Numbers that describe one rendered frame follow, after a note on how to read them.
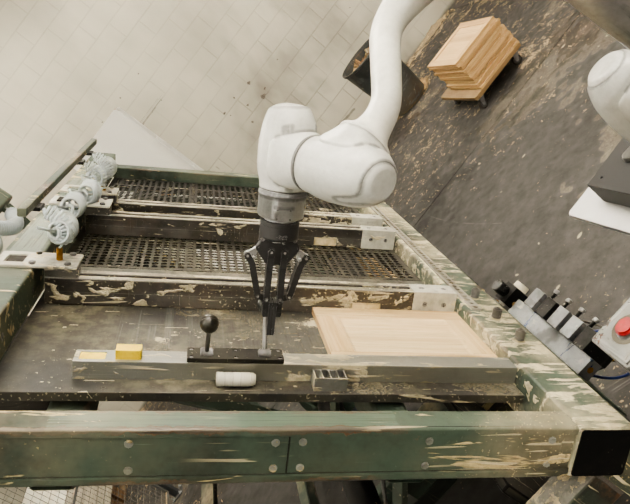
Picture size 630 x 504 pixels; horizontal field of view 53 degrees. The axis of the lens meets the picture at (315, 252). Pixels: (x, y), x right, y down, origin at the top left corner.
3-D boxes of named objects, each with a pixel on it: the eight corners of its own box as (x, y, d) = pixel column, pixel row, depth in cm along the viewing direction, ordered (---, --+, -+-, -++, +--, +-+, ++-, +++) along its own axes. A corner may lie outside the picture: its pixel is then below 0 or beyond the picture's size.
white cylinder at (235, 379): (215, 389, 128) (255, 389, 130) (216, 376, 127) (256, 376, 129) (215, 381, 131) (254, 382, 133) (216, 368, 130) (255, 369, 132)
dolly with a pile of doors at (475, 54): (533, 52, 455) (495, 13, 442) (487, 111, 458) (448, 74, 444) (490, 56, 513) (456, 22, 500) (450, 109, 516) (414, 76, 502)
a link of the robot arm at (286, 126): (242, 183, 119) (288, 200, 110) (249, 98, 114) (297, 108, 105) (287, 180, 126) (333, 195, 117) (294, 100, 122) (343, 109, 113)
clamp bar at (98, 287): (455, 319, 176) (471, 237, 169) (-7, 305, 153) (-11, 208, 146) (442, 305, 186) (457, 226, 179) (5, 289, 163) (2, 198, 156)
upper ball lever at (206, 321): (215, 363, 132) (219, 326, 122) (196, 363, 131) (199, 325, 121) (215, 348, 134) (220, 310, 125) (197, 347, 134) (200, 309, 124)
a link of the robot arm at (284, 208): (310, 195, 116) (307, 227, 118) (303, 184, 124) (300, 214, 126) (260, 192, 114) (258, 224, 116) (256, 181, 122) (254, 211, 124)
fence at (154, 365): (514, 383, 144) (517, 367, 143) (72, 379, 126) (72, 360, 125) (504, 372, 149) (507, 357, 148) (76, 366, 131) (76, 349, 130)
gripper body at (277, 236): (259, 221, 117) (255, 269, 119) (305, 224, 118) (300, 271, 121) (256, 211, 124) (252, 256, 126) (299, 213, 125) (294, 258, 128)
